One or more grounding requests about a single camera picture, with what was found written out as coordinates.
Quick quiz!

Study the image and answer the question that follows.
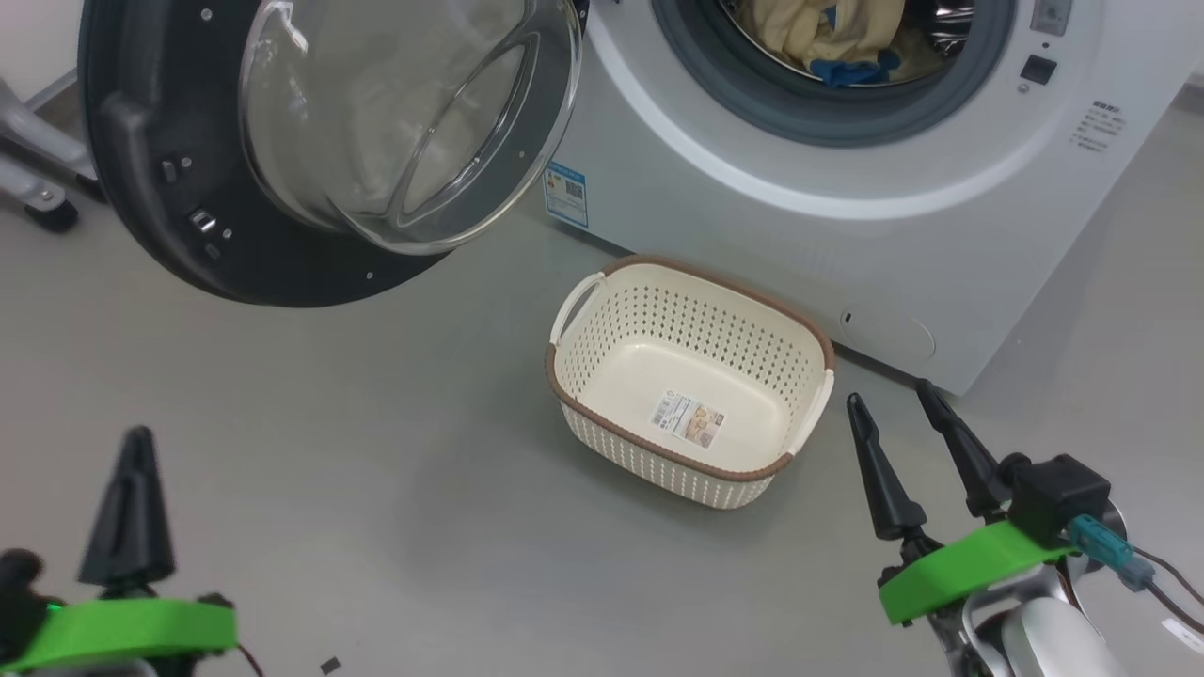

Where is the basket product label sticker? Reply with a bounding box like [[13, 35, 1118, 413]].
[[651, 393, 726, 450]]

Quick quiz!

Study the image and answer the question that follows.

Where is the white cable tag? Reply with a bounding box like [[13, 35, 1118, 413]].
[[1161, 616, 1204, 656]]

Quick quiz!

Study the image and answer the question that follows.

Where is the black cable with teal connector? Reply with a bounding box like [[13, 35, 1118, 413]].
[[1069, 514, 1204, 633]]

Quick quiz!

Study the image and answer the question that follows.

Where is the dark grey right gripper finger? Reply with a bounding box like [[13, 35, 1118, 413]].
[[845, 392, 931, 543], [914, 378, 1013, 524]]

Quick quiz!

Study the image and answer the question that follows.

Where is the black washing machine glass door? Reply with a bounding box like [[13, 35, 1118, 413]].
[[77, 0, 590, 309]]

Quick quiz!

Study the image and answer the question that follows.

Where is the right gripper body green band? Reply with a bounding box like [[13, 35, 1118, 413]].
[[878, 520, 1079, 627]]

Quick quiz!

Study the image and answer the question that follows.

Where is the blue energy label sticker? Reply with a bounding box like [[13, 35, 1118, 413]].
[[544, 162, 591, 230]]

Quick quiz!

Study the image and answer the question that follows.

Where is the white washing machine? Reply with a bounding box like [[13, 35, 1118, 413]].
[[544, 0, 1204, 397]]

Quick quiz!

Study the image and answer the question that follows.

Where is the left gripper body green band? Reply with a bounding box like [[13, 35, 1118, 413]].
[[0, 594, 239, 674]]

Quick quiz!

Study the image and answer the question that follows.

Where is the metal frame with caster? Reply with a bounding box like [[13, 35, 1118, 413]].
[[0, 71, 106, 235]]

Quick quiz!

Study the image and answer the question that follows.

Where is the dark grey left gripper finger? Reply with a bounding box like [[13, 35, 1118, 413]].
[[77, 426, 178, 590]]

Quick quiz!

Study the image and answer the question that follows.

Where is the cream laundry basket brown rim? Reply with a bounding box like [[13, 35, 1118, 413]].
[[544, 254, 836, 511]]

